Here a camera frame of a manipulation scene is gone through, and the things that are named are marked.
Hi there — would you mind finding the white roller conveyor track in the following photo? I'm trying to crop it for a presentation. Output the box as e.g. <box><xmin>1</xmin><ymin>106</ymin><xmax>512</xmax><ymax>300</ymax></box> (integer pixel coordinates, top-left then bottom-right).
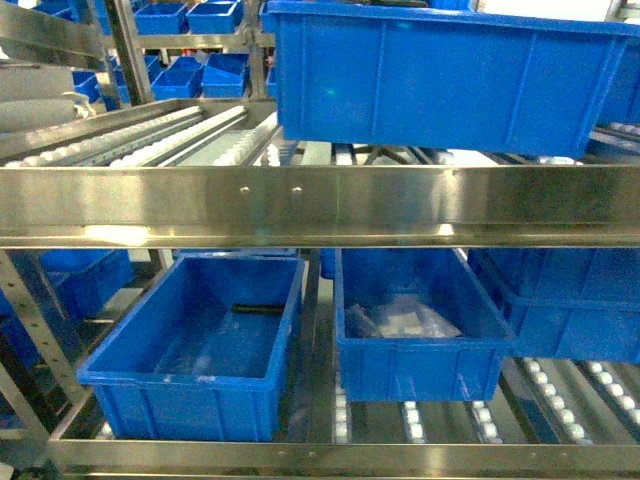
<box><xmin>4</xmin><ymin>105</ymin><xmax>281</xmax><ymax>168</ymax></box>

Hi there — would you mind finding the blue bin lower middle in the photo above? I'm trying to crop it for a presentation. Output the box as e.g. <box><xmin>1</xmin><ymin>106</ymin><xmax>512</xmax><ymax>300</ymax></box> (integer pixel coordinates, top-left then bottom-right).
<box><xmin>334</xmin><ymin>248</ymin><xmax>515</xmax><ymax>402</ymax></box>

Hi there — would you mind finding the blue bin lower left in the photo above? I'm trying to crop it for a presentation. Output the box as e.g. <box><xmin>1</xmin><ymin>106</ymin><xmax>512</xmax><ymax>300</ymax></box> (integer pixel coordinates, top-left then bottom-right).
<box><xmin>77</xmin><ymin>255</ymin><xmax>305</xmax><ymax>442</ymax></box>

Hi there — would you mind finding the large blue plastic bin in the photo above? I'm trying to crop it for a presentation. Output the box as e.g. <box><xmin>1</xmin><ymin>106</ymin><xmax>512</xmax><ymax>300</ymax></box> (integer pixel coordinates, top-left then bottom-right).
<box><xmin>270</xmin><ymin>1</ymin><xmax>639</xmax><ymax>157</ymax></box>

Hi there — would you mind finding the blue bin lower right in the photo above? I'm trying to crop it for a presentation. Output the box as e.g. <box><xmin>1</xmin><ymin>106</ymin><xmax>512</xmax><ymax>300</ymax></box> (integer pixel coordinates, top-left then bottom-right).
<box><xmin>468</xmin><ymin>248</ymin><xmax>639</xmax><ymax>364</ymax></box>

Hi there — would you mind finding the stainless steel shelf rail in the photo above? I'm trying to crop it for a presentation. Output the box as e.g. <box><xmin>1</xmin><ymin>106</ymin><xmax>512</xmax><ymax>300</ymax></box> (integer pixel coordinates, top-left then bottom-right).
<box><xmin>1</xmin><ymin>166</ymin><xmax>639</xmax><ymax>249</ymax></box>

